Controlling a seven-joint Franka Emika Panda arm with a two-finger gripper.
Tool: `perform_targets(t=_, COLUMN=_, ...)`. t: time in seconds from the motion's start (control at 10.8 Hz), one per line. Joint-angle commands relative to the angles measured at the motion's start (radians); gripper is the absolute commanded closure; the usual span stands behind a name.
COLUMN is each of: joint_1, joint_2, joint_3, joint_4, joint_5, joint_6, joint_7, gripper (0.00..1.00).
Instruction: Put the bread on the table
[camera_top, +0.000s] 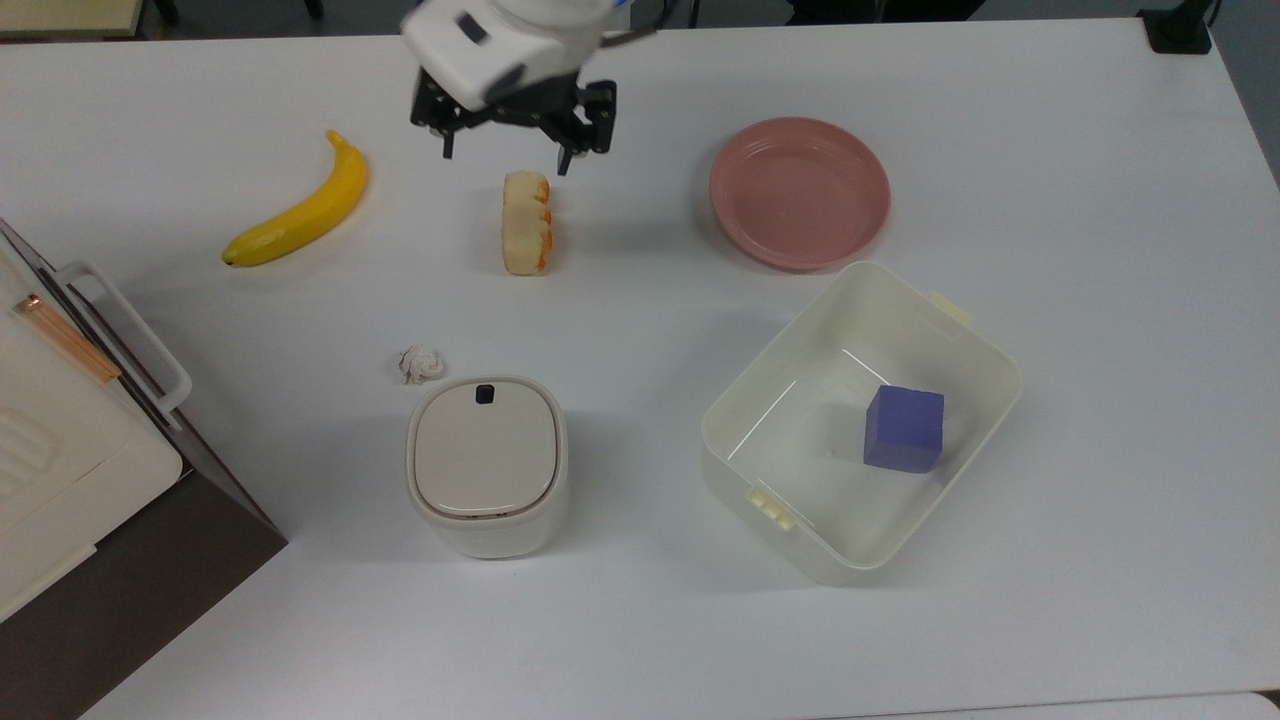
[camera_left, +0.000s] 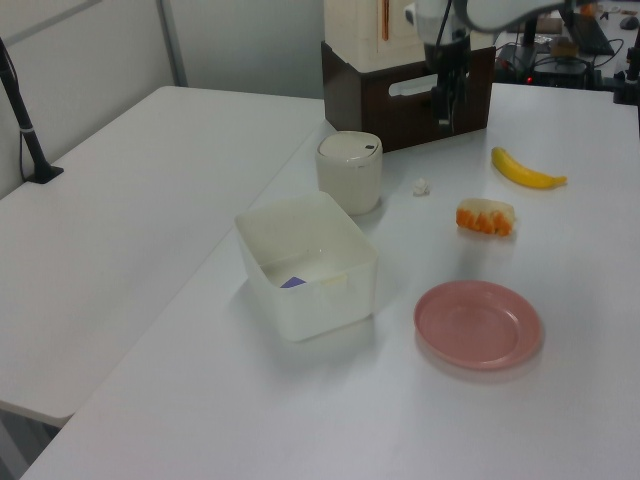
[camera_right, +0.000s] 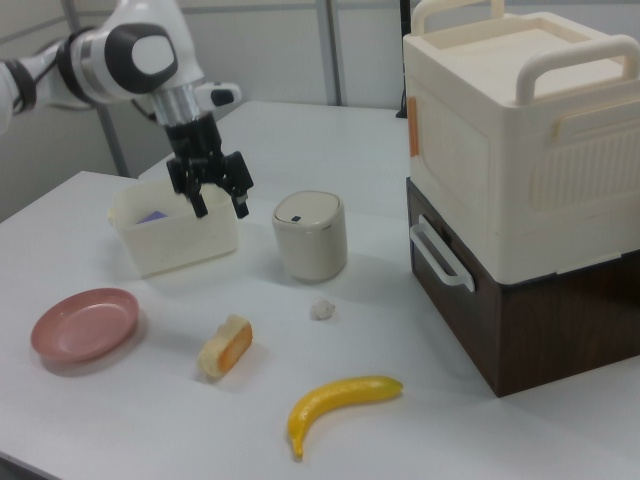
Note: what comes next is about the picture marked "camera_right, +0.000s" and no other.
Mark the orange glazed bread roll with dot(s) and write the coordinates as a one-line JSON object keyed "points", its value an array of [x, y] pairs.
{"points": [[227, 347]]}

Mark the small beige trash can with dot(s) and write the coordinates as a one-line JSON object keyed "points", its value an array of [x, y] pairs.
{"points": [[310, 245]]}

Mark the purple card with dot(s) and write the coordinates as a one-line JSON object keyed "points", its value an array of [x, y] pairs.
{"points": [[152, 217]]}

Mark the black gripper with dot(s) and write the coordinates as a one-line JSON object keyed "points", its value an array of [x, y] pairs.
{"points": [[195, 142]]}

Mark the yellow banana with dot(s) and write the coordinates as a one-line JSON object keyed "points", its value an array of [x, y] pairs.
{"points": [[330, 400]]}

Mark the orange tape strip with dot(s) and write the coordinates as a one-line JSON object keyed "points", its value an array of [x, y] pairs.
{"points": [[414, 127]]}

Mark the white plastic storage bin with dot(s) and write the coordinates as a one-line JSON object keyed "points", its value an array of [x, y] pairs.
{"points": [[175, 247]]}

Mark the crumpled white paper ball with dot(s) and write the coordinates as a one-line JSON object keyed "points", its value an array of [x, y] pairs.
{"points": [[322, 309]]}

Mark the dark brown drawer box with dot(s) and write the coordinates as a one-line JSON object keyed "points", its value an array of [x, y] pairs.
{"points": [[550, 335]]}

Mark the pink round plate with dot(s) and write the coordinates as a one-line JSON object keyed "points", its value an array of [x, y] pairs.
{"points": [[82, 325]]}

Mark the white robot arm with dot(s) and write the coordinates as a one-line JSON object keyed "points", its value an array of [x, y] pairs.
{"points": [[125, 55]]}

